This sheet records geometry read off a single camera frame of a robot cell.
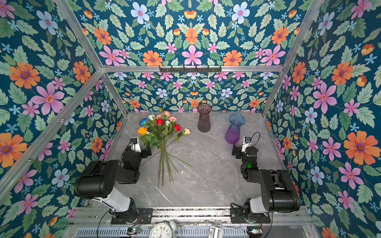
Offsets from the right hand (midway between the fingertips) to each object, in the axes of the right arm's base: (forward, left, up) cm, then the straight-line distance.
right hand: (246, 143), depth 92 cm
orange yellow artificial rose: (+11, +71, -3) cm, 72 cm away
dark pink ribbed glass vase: (+21, +27, -6) cm, 35 cm away
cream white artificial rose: (+12, +39, -4) cm, 41 cm away
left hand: (-2, +66, +2) cm, 66 cm away
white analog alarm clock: (-45, +44, -5) cm, 63 cm away
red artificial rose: (+16, +58, +3) cm, 60 cm away
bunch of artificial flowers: (+10, +57, -1) cm, 57 cm away
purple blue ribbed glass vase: (+6, +8, +4) cm, 11 cm away
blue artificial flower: (+16, +71, +1) cm, 72 cm away
